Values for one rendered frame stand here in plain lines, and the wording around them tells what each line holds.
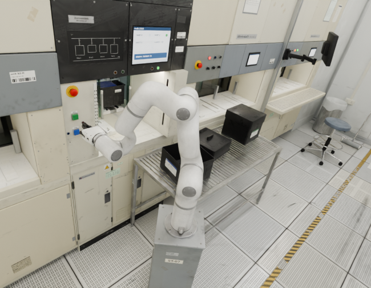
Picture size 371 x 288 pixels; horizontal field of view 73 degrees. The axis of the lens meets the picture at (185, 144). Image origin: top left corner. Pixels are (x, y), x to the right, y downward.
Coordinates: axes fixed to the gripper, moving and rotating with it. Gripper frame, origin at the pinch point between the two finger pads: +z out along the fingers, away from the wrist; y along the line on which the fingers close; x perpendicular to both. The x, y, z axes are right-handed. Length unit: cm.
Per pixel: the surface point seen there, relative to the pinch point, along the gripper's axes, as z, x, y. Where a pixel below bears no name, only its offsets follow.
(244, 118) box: -18, -19, 136
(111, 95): 64, -16, 53
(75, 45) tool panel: 12.4, 38.9, 3.1
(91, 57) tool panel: 12.4, 32.6, 11.1
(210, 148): -22, -34, 91
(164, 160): -12, -36, 50
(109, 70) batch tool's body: 12.4, 24.5, 22.0
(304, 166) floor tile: -50, -121, 294
